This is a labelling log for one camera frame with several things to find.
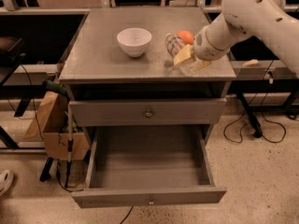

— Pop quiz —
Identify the clear plastic water bottle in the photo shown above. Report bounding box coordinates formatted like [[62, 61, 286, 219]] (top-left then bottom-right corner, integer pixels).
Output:
[[165, 34, 185, 57]]

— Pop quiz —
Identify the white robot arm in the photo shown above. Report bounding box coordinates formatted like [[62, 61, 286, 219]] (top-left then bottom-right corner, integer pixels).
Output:
[[174, 0, 299, 77]]

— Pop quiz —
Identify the grey upper drawer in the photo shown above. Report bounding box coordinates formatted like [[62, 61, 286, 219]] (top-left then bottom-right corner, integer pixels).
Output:
[[69, 98, 226, 127]]

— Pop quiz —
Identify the grey drawer cabinet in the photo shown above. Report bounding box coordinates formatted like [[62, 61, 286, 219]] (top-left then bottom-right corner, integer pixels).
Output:
[[58, 6, 237, 144]]

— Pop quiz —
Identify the open grey middle drawer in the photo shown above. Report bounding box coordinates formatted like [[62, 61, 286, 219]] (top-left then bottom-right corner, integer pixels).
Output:
[[73, 125, 227, 208]]

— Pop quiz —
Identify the orange fruit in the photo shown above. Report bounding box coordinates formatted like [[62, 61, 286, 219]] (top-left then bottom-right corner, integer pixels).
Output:
[[177, 31, 194, 45]]

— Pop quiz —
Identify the yellow foam scrap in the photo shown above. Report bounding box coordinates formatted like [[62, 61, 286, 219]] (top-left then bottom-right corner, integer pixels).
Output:
[[242, 59, 259, 67]]

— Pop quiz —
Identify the white ceramic bowl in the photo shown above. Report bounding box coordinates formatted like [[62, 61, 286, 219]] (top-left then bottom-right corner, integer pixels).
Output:
[[117, 28, 152, 57]]

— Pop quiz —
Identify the black table leg stand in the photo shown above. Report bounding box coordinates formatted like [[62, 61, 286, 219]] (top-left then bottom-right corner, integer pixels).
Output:
[[236, 92, 263, 138]]

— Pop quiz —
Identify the cardboard box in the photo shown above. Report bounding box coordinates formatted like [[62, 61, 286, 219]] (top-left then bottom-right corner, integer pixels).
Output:
[[22, 91, 92, 161]]

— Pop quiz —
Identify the white shoe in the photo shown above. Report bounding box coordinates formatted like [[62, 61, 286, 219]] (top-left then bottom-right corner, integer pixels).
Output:
[[0, 170, 14, 196]]

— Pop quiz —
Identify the black floor cable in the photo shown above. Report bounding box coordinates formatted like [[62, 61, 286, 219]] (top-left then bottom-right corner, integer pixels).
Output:
[[222, 61, 287, 145]]

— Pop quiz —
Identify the green handled grabber stick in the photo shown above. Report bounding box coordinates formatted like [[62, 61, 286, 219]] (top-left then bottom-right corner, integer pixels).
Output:
[[43, 79, 73, 189]]

